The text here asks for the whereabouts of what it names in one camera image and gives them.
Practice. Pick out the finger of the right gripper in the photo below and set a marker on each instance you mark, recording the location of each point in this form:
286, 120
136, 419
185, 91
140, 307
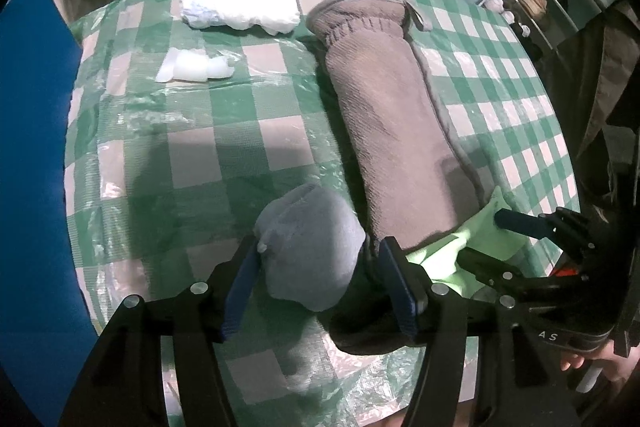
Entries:
530, 224
502, 277

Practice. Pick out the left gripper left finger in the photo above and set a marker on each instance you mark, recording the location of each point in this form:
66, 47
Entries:
121, 383

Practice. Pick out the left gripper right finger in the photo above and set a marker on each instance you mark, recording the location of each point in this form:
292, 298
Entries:
518, 380

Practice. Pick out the light green cloth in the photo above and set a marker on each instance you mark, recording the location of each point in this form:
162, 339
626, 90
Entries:
439, 260

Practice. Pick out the grey-brown knit sleeve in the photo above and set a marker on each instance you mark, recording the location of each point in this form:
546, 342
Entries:
419, 183

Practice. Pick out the grey sock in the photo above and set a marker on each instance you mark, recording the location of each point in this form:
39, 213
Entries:
309, 241

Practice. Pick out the white cloth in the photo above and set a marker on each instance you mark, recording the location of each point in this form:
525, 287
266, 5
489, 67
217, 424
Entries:
273, 16

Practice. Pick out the person's right hand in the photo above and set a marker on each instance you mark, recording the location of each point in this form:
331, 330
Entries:
614, 367

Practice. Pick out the blue cardboard box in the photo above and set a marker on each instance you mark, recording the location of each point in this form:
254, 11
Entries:
46, 331

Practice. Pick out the green checkered tablecloth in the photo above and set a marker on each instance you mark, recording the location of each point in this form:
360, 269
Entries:
162, 180

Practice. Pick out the small white tissue piece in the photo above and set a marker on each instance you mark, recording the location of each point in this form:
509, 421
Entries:
193, 66

